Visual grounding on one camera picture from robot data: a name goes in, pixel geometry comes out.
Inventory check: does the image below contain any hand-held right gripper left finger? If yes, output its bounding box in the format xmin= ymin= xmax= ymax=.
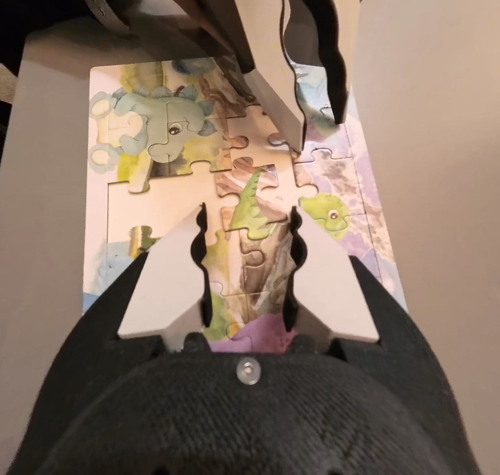
xmin=117 ymin=202 xmax=214 ymax=354

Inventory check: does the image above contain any dinosaur puzzle board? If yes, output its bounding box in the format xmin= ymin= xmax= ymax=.
xmin=82 ymin=58 xmax=409 ymax=355

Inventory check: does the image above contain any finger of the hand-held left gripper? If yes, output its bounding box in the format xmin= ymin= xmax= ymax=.
xmin=226 ymin=0 xmax=308 ymax=154
xmin=280 ymin=0 xmax=366 ymax=126

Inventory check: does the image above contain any grey mesh watch strap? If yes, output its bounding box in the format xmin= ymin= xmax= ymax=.
xmin=74 ymin=0 xmax=133 ymax=34

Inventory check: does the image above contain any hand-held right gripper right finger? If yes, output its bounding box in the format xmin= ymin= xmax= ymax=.
xmin=283 ymin=205 xmax=382 ymax=354

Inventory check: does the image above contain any green tail puzzle piece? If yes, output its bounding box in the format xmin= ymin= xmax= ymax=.
xmin=215 ymin=158 xmax=296 ymax=240

